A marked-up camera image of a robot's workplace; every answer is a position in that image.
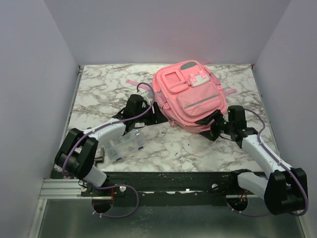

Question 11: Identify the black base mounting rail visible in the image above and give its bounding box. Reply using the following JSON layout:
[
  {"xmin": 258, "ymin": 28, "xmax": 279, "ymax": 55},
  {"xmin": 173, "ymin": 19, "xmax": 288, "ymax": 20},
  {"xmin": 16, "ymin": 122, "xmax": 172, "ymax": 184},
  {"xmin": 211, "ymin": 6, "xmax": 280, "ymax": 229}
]
[{"xmin": 51, "ymin": 171, "xmax": 258, "ymax": 208}]

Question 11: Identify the pink student backpack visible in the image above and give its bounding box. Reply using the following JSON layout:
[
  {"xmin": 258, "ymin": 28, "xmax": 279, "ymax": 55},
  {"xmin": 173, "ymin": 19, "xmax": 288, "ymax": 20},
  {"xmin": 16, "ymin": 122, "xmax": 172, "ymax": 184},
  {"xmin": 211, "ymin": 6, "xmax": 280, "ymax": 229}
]
[{"xmin": 126, "ymin": 59, "xmax": 238, "ymax": 133}]

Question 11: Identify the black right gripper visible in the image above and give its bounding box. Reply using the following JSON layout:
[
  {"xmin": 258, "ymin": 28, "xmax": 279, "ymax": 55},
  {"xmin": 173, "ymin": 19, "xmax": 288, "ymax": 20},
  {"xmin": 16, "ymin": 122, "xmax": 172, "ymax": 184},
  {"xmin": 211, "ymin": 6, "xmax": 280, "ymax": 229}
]
[{"xmin": 196, "ymin": 109, "xmax": 235, "ymax": 141}]

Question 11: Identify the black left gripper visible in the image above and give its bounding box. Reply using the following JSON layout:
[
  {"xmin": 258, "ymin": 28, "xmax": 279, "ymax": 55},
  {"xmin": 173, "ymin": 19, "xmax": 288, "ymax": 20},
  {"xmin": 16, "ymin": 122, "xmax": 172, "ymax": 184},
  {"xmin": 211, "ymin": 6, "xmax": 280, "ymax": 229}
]
[{"xmin": 134, "ymin": 102, "xmax": 168, "ymax": 126}]

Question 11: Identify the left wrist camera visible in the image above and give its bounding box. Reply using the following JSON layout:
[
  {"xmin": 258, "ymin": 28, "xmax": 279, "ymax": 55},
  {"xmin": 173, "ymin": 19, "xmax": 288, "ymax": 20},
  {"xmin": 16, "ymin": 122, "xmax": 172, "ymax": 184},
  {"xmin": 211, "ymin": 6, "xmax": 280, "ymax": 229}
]
[{"xmin": 138, "ymin": 91, "xmax": 153, "ymax": 104}]

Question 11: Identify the clear plastic screw organizer box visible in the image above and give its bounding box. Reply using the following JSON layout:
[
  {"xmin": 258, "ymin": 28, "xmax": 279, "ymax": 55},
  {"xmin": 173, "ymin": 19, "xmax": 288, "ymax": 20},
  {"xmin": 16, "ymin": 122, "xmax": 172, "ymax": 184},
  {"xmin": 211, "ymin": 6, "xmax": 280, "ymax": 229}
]
[{"xmin": 104, "ymin": 129, "xmax": 146, "ymax": 162}]

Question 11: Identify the black metal clamp bracket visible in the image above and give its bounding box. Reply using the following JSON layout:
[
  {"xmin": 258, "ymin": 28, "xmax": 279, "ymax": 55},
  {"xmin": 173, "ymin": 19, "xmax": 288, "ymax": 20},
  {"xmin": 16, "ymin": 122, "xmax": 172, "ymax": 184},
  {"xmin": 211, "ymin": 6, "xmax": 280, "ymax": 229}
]
[{"xmin": 94, "ymin": 147, "xmax": 105, "ymax": 166}]

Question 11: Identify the aluminium extrusion rail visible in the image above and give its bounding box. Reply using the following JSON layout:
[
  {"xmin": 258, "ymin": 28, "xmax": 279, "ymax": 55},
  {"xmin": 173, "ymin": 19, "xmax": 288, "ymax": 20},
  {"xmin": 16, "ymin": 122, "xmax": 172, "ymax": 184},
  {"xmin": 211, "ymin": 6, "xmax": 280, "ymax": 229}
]
[{"xmin": 39, "ymin": 179, "xmax": 81, "ymax": 199}]

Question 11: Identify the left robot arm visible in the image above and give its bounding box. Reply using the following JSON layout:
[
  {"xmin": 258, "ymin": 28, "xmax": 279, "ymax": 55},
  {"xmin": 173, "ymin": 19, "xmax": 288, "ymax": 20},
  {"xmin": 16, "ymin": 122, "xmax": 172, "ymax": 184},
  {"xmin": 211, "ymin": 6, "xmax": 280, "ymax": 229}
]
[{"xmin": 54, "ymin": 94, "xmax": 168, "ymax": 196}]

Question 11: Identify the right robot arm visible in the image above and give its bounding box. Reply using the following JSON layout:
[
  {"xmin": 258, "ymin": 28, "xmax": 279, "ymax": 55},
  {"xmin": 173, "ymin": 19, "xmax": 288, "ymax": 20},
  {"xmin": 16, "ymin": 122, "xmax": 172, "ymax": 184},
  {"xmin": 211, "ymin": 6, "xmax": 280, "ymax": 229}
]
[{"xmin": 195, "ymin": 105, "xmax": 309, "ymax": 216}]

